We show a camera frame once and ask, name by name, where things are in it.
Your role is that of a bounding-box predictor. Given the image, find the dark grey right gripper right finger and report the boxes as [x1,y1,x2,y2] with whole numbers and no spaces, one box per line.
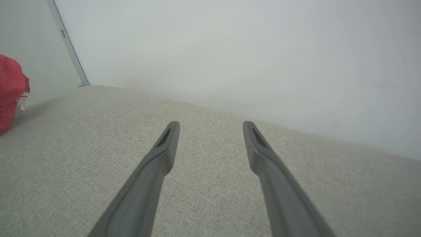
[243,121,336,237]

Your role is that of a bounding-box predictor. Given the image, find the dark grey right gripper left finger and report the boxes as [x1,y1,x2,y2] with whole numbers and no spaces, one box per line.
[87,121,180,237]

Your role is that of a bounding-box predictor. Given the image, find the grey metal wall strip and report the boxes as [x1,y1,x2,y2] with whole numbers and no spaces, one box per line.
[45,0,90,88]

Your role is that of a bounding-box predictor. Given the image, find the red and white basketball jersey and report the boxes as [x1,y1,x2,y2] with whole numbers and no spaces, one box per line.
[0,54,31,135]

